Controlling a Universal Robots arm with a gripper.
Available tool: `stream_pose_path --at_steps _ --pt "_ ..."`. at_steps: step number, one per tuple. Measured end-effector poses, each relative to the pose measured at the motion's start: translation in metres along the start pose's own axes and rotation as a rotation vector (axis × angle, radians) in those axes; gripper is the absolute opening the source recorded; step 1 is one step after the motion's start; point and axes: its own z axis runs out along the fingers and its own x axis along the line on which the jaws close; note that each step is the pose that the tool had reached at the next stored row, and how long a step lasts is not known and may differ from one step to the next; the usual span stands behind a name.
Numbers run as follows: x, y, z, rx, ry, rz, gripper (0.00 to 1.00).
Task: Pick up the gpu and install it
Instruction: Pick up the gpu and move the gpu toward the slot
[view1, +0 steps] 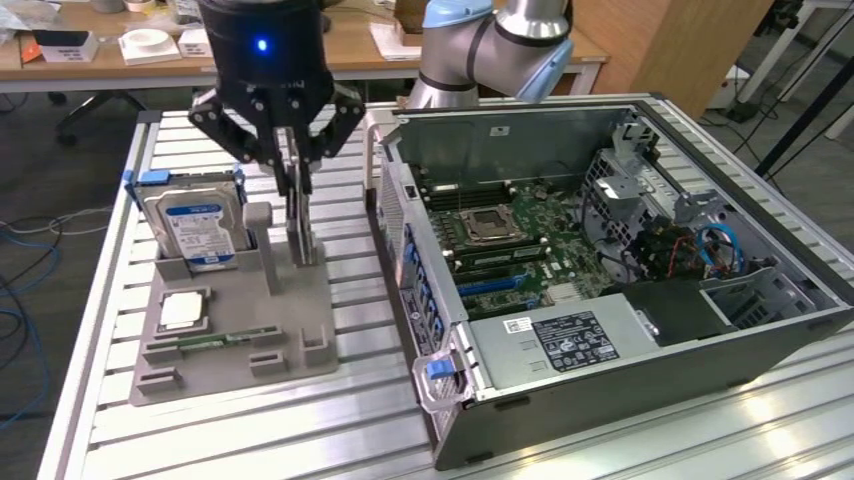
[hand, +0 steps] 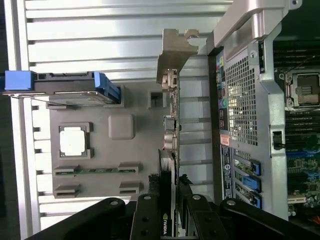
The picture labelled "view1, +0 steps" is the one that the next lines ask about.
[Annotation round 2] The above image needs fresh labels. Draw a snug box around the gray parts rack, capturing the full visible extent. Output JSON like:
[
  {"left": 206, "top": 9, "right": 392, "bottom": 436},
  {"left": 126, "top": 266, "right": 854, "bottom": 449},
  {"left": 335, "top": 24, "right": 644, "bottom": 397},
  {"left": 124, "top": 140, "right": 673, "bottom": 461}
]
[{"left": 128, "top": 202, "right": 341, "bottom": 407}]

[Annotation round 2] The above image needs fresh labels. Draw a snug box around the white box with black lid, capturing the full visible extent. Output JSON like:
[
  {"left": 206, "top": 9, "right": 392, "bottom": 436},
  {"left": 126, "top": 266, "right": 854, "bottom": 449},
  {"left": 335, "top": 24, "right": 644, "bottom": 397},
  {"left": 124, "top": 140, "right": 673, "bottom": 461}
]
[{"left": 30, "top": 29, "right": 100, "bottom": 64}]

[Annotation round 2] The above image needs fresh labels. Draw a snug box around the blue floor cable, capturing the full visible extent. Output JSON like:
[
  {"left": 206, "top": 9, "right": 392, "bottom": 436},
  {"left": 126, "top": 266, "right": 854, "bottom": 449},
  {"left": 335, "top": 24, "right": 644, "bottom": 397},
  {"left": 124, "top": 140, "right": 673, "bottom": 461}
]
[{"left": 0, "top": 219, "right": 65, "bottom": 431}]

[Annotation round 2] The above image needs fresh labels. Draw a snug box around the gray power supply unit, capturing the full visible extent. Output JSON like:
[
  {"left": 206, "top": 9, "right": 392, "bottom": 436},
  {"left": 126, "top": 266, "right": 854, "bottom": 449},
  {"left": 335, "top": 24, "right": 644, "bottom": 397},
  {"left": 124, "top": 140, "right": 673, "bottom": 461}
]
[{"left": 468, "top": 292, "right": 661, "bottom": 391}]

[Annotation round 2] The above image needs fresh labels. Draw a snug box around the black office chair base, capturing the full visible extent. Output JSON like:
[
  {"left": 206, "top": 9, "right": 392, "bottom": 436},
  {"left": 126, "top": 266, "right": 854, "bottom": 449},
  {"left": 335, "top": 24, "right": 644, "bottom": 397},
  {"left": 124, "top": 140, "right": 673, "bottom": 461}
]
[{"left": 52, "top": 92, "right": 148, "bottom": 146}]

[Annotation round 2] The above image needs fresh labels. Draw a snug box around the white floor cable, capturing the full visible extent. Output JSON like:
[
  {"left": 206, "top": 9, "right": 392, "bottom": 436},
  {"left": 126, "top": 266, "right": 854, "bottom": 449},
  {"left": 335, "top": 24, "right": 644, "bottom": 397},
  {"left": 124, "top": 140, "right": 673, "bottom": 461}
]
[{"left": 5, "top": 207, "right": 112, "bottom": 236}]

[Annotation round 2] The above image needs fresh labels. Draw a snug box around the red wire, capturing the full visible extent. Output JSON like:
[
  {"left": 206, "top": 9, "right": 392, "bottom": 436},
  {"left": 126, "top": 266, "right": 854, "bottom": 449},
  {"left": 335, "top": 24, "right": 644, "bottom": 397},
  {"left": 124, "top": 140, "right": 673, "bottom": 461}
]
[{"left": 669, "top": 234, "right": 696, "bottom": 266}]

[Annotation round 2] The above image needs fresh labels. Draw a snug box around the black RAM slot bank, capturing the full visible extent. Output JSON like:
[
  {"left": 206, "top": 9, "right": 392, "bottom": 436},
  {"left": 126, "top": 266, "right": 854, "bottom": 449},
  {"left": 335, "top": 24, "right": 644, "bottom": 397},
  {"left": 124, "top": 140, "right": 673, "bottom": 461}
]
[{"left": 423, "top": 180, "right": 513, "bottom": 211}]

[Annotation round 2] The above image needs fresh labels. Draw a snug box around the metal disk bay cage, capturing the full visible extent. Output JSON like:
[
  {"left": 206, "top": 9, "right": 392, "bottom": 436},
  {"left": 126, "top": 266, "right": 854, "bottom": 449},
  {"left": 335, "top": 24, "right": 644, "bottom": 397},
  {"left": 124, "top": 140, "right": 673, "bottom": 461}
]
[{"left": 576, "top": 112, "right": 682, "bottom": 281}]

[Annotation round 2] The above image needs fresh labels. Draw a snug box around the silver CPU chip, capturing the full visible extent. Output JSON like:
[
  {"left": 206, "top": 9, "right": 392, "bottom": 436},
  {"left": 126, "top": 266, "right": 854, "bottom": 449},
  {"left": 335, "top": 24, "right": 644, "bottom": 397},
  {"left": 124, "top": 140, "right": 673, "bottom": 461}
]
[{"left": 158, "top": 294, "right": 208, "bottom": 329}]

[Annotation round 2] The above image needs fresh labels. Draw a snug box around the CPU socket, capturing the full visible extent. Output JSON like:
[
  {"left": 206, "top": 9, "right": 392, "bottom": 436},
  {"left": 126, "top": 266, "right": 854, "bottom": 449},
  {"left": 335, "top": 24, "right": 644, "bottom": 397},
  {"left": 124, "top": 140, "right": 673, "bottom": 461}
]
[{"left": 463, "top": 205, "right": 519, "bottom": 246}]

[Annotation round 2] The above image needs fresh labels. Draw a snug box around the wooden desk with white frame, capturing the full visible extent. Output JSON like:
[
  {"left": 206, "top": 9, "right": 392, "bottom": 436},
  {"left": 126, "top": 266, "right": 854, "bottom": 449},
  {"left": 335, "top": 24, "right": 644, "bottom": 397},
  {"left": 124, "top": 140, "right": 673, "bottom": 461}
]
[{"left": 0, "top": 0, "right": 609, "bottom": 109}]

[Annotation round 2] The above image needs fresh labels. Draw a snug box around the green motherboard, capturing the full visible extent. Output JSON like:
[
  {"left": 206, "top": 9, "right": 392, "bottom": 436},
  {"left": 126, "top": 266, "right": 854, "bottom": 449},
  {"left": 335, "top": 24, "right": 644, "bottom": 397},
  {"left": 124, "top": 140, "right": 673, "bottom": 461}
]
[{"left": 419, "top": 177, "right": 628, "bottom": 321}]

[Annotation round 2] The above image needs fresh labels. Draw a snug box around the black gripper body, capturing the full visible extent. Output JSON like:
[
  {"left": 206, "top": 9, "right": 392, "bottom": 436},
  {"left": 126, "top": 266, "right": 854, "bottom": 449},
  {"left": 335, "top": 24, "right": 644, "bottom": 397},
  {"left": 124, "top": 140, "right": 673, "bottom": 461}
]
[{"left": 198, "top": 0, "right": 335, "bottom": 166}]

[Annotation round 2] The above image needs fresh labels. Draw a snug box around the white paper stack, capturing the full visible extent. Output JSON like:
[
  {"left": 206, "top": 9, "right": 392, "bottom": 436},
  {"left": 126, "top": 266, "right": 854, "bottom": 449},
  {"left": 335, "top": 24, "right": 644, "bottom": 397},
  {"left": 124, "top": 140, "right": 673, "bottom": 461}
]
[{"left": 368, "top": 22, "right": 425, "bottom": 62}]

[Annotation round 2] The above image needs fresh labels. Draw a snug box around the blue wire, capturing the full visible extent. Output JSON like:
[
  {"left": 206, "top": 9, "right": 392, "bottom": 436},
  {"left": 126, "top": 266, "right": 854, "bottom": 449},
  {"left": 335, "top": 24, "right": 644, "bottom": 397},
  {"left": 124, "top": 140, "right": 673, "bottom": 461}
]
[{"left": 692, "top": 223, "right": 746, "bottom": 274}]

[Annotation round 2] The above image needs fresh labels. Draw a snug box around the black slanted pole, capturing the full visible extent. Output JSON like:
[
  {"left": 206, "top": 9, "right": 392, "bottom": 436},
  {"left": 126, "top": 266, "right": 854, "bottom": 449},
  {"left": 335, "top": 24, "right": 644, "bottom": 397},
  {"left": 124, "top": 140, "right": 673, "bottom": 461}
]
[{"left": 752, "top": 14, "right": 854, "bottom": 177}]

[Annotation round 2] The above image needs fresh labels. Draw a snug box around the wooden cabinet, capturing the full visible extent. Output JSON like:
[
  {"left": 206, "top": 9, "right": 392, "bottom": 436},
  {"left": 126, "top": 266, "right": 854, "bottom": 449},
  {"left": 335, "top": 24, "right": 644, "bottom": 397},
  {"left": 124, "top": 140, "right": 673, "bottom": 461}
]
[{"left": 572, "top": 0, "right": 779, "bottom": 121}]

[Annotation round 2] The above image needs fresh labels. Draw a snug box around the small white labelled box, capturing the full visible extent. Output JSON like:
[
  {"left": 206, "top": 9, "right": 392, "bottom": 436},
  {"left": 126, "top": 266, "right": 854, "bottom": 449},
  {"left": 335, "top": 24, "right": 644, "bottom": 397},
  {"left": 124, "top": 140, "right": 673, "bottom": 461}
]
[{"left": 176, "top": 27, "right": 214, "bottom": 59}]

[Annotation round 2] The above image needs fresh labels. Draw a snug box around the open black PC case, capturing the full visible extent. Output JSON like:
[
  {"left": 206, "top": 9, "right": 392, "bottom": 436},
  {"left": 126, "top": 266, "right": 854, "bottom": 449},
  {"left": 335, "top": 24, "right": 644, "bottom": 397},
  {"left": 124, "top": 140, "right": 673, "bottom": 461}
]
[{"left": 361, "top": 91, "right": 854, "bottom": 471}]

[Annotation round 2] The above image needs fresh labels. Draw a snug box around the metal drive bay bracket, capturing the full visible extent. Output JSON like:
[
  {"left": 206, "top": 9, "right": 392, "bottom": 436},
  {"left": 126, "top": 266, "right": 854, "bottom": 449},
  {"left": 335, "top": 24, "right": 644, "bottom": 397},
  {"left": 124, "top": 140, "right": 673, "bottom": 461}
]
[{"left": 699, "top": 267, "right": 835, "bottom": 331}]

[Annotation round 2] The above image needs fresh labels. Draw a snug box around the white box with tape roll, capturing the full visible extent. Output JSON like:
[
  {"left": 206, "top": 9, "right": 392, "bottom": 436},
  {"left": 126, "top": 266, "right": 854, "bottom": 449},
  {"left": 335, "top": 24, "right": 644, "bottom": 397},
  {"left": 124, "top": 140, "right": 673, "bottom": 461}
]
[{"left": 117, "top": 28, "right": 182, "bottom": 66}]

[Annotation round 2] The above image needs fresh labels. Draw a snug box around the hard disk in blue caddy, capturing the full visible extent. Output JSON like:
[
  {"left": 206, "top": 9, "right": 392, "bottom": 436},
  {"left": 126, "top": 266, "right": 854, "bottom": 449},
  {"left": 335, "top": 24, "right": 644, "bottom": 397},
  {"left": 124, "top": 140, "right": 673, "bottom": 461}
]
[{"left": 122, "top": 163, "right": 260, "bottom": 275}]

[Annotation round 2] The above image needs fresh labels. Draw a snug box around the green RAM stick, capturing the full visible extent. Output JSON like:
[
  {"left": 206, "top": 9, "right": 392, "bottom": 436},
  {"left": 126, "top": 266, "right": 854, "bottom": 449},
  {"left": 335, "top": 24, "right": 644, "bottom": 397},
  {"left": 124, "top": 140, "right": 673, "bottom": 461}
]
[{"left": 178, "top": 332, "right": 259, "bottom": 349}]

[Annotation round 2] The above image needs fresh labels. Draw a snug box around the brown cardboard box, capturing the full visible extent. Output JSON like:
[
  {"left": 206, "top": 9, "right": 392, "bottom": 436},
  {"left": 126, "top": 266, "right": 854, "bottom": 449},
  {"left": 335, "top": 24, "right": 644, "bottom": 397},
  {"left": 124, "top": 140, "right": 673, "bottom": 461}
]
[{"left": 392, "top": 0, "right": 429, "bottom": 35}]

